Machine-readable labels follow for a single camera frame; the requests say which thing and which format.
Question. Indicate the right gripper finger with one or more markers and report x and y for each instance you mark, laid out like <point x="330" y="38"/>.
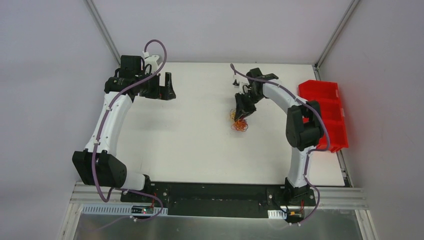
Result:
<point x="247" y="113"/>
<point x="239" y="114"/>

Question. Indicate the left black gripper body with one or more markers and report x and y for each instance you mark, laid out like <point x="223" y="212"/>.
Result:
<point x="162" y="87"/>

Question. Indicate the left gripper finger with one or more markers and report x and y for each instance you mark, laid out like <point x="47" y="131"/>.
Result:
<point x="169" y="90"/>
<point x="162" y="92"/>

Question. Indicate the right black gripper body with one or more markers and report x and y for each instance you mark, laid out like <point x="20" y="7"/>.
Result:
<point x="244" y="100"/>

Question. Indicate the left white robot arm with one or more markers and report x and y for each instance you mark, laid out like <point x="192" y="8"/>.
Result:
<point x="136" y="77"/>

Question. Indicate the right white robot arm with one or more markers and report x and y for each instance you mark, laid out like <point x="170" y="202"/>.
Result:
<point x="304" y="125"/>

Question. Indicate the red plastic bin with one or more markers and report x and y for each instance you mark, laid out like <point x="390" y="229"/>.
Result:
<point x="327" y="94"/>

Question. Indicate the right controller board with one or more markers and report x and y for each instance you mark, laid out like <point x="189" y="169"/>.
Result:
<point x="294" y="217"/>

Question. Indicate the controller board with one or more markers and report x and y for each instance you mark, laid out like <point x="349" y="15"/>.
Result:
<point x="294" y="217"/>
<point x="139" y="210"/>

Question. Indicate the left controller board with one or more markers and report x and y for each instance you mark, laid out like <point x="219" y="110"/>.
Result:
<point x="139" y="210"/>

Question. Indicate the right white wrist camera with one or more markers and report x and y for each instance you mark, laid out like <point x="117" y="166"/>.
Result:
<point x="236" y="83"/>

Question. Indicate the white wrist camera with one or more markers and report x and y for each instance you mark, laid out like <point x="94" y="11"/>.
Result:
<point x="155" y="60"/>
<point x="236" y="83"/>

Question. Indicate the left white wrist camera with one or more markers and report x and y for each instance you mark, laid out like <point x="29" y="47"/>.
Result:
<point x="155" y="60"/>

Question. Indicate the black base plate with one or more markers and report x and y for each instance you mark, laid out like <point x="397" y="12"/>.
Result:
<point x="222" y="199"/>

